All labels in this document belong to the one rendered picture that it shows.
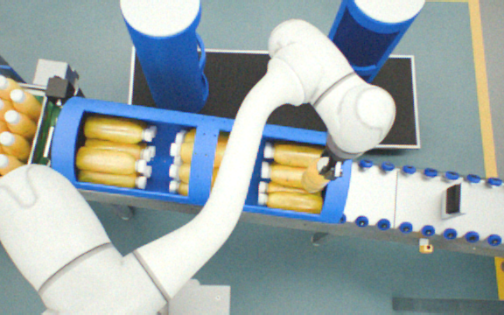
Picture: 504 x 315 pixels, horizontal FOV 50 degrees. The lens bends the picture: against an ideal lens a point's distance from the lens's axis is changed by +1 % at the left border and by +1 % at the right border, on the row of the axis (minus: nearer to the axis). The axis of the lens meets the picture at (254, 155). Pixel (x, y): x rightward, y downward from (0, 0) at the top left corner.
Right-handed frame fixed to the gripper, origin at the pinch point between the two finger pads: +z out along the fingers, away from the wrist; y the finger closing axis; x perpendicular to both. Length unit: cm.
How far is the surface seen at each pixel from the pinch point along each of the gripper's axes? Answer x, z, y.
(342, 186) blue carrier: -9.2, 24.1, 0.0
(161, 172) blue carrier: 47, 51, 2
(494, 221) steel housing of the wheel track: -69, 53, 2
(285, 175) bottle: 6.5, 37.0, 4.0
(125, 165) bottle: 56, 33, -1
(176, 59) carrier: 51, 63, 49
